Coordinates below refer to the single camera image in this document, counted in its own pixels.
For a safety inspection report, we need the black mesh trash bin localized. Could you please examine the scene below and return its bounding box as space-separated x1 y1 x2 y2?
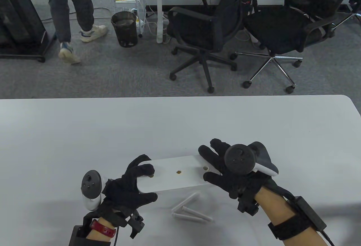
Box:
111 11 138 48

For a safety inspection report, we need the person's right hand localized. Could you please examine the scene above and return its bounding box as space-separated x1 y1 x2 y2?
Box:
198 138 271 200

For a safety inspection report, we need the person's right forearm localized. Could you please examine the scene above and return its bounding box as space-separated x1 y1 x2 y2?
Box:
255 185 333 246

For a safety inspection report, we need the black cabinet on wheeled stand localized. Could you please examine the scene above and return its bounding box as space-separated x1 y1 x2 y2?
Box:
0 0 58 63

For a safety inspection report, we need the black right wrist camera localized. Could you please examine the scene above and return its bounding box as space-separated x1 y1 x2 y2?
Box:
237 192 260 216

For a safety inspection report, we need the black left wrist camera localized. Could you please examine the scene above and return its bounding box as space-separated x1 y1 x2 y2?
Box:
128 214 146 239

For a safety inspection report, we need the person's left hand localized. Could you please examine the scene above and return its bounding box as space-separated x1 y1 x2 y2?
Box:
96 154 158 227

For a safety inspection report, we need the red wristband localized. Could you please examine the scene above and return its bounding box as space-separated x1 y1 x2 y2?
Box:
90 219 116 236

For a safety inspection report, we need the white Hanoi Tower base lid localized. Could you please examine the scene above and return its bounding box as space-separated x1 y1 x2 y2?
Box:
138 156 224 194

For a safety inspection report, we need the black right forearm pack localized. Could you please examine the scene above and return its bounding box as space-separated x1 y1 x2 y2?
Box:
292 196 327 232

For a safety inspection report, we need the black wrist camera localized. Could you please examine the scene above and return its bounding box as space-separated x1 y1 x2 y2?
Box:
128 214 146 239
237 192 260 216

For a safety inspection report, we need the black office chair chrome base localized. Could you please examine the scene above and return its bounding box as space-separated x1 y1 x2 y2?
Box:
230 0 361 94

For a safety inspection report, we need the black right glove cable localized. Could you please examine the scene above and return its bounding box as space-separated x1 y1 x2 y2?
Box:
320 229 336 246

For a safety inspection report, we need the person's left forearm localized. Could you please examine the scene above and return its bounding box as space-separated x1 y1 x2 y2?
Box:
86 218 113 242

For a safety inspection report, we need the right grey white controller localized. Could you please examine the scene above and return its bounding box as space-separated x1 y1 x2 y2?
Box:
224 142 279 176

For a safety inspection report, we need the grey white controller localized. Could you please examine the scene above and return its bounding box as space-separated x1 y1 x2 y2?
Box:
81 170 109 211
224 142 279 176

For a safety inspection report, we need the black right forearm strap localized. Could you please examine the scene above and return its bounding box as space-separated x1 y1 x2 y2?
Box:
267 214 313 241

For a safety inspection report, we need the white wire cart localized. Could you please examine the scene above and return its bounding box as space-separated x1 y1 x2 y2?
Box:
107 0 147 38

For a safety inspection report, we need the black left forearm pack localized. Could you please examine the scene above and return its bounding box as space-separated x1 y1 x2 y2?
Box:
69 225 112 246

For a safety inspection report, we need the left grey white controller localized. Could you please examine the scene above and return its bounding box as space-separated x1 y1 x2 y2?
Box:
81 170 109 211

